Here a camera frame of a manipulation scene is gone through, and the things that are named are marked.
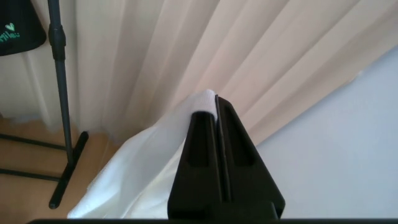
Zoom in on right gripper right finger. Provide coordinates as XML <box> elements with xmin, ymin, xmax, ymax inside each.
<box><xmin>214</xmin><ymin>95</ymin><xmax>286</xmax><ymax>220</ymax></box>

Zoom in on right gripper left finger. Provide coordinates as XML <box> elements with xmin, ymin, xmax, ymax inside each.
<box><xmin>167</xmin><ymin>111</ymin><xmax>223</xmax><ymax>220</ymax></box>

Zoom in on white garment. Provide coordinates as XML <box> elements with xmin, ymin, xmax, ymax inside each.
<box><xmin>67</xmin><ymin>88</ymin><xmax>219</xmax><ymax>220</ymax></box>

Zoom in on black shorts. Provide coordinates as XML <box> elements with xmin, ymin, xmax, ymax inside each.
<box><xmin>0</xmin><ymin>0</ymin><xmax>48</xmax><ymax>57</ymax></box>

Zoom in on black clothes rack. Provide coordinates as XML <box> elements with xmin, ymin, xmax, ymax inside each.
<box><xmin>0</xmin><ymin>0</ymin><xmax>90</xmax><ymax>210</ymax></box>

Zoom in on beige curtain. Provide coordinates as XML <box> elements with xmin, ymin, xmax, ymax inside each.
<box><xmin>0</xmin><ymin>0</ymin><xmax>398</xmax><ymax>147</ymax></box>

